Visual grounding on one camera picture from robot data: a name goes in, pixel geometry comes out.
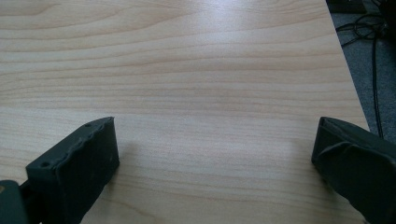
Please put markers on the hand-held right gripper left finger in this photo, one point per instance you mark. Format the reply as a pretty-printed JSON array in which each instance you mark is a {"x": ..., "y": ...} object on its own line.
[{"x": 77, "y": 168}]

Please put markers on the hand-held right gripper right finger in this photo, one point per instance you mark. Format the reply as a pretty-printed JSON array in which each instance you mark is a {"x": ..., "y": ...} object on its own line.
[{"x": 358, "y": 168}]

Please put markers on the black flat object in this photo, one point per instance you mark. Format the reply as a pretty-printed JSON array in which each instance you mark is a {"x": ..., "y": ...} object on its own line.
[{"x": 345, "y": 5}]

